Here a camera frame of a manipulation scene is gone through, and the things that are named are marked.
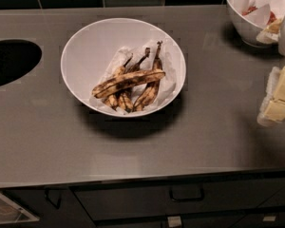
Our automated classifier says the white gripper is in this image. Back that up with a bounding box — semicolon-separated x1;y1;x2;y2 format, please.
256;16;285;127

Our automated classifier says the large white bowl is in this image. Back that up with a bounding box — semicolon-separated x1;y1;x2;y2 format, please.
61;18;186;118

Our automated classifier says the round countertop hole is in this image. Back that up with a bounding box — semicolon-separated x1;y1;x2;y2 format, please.
0;39;42;86

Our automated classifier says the black left cabinet handle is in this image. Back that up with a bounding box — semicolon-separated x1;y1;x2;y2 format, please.
44;189;62;210

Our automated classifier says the black drawer handle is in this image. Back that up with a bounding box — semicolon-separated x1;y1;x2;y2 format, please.
169;186;205;202

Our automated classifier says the dark drawer front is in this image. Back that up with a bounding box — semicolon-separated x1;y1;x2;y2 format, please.
73;178;285;221

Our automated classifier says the white label sticker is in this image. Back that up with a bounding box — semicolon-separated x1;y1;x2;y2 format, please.
167;216;182;228

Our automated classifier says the spotted banana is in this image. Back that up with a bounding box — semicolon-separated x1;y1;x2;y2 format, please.
118;47;150;113
133;41;165;111
104;58;131;109
91;69;165;99

